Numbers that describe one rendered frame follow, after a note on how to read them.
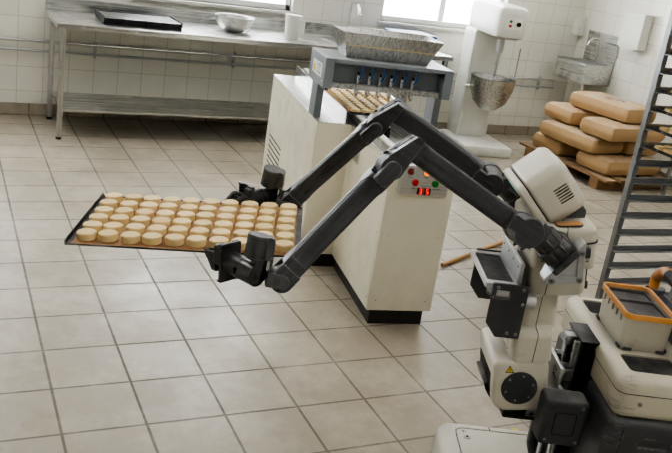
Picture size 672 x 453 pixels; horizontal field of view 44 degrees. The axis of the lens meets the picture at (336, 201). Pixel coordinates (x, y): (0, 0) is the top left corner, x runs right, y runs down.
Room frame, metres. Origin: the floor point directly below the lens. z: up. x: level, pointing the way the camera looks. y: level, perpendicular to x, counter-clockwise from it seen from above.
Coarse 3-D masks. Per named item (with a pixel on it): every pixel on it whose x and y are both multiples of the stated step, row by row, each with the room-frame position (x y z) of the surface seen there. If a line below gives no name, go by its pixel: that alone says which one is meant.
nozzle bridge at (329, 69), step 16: (320, 48) 4.63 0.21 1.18; (320, 64) 4.42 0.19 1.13; (336, 64) 4.43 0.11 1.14; (352, 64) 4.37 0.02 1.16; (368, 64) 4.39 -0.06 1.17; (384, 64) 4.42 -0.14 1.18; (400, 64) 4.49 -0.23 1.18; (432, 64) 4.68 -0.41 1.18; (320, 80) 4.38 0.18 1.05; (336, 80) 4.43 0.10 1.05; (352, 80) 4.46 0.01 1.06; (384, 80) 4.51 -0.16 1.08; (432, 80) 4.60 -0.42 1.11; (448, 80) 4.53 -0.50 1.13; (320, 96) 4.43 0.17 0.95; (432, 96) 4.55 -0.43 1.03; (448, 96) 4.54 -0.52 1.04; (320, 112) 4.44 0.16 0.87; (432, 112) 4.63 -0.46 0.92
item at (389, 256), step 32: (352, 128) 4.37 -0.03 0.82; (352, 160) 4.28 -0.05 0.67; (384, 192) 3.75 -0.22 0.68; (448, 192) 3.82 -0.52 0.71; (352, 224) 4.12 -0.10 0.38; (384, 224) 3.73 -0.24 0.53; (416, 224) 3.78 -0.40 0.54; (352, 256) 4.04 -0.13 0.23; (384, 256) 3.74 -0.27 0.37; (416, 256) 3.79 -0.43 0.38; (352, 288) 4.05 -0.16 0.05; (384, 288) 3.75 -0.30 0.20; (416, 288) 3.79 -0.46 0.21; (384, 320) 3.79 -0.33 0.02; (416, 320) 3.84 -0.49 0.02
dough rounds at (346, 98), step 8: (336, 96) 4.71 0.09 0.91; (344, 96) 4.79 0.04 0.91; (352, 96) 4.74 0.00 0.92; (360, 96) 4.78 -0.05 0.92; (368, 96) 4.82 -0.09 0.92; (384, 96) 4.91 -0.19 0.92; (344, 104) 4.55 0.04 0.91; (352, 104) 4.51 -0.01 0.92; (360, 104) 4.55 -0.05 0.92; (368, 104) 4.59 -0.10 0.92; (376, 104) 4.62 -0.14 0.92; (384, 104) 4.68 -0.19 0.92; (368, 112) 4.41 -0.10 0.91
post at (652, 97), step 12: (660, 60) 3.99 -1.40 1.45; (660, 84) 3.99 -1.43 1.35; (648, 96) 4.00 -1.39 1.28; (648, 108) 3.98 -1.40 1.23; (648, 120) 3.98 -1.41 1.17; (636, 144) 4.00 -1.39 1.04; (636, 156) 3.98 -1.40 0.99; (636, 168) 3.98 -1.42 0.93; (624, 192) 3.99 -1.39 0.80; (624, 204) 3.98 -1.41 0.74; (612, 240) 3.99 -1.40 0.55; (612, 252) 3.98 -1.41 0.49; (600, 276) 4.00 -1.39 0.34; (600, 288) 3.98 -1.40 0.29
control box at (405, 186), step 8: (408, 168) 3.72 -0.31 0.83; (416, 168) 3.73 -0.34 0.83; (408, 176) 3.72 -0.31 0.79; (416, 176) 3.73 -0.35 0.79; (424, 176) 3.74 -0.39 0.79; (400, 184) 3.71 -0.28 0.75; (408, 184) 3.72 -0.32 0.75; (424, 184) 3.74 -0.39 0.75; (440, 184) 3.77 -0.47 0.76; (400, 192) 3.71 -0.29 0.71; (408, 192) 3.72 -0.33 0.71; (416, 192) 3.73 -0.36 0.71; (424, 192) 3.74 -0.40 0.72; (432, 192) 3.76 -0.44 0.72; (440, 192) 3.77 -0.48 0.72
